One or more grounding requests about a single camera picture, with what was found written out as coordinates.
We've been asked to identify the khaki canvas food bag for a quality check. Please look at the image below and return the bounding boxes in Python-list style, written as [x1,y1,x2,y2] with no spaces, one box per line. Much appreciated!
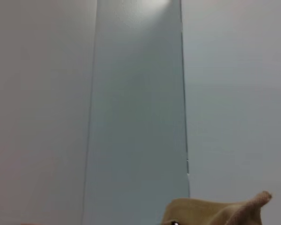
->
[160,190,273,225]

